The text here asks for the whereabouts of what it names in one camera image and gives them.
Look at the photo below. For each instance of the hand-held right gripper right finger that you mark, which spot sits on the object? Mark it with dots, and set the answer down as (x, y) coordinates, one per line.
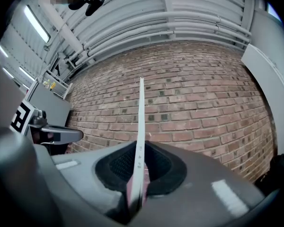
(203, 185)

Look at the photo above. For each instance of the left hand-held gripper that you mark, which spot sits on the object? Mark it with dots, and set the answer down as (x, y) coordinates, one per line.
(22, 117)

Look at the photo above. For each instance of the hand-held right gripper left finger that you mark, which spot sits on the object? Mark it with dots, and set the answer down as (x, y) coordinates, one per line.
(85, 171)

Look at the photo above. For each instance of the lavender book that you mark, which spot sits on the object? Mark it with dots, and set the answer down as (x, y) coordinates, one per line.
(140, 126)

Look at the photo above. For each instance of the white metal shelf rack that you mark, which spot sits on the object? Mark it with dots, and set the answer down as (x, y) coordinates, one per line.
(61, 86)

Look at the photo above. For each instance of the black backpack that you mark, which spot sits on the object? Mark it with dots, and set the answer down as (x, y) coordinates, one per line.
(277, 171)

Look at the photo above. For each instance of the long ceiling light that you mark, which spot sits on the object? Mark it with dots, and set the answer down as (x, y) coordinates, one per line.
(36, 23)

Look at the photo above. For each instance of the white cabinet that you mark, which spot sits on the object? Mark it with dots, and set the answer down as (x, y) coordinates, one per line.
(269, 79)

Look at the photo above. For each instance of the grey ceiling pipes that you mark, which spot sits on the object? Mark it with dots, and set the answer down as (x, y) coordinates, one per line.
(156, 20)

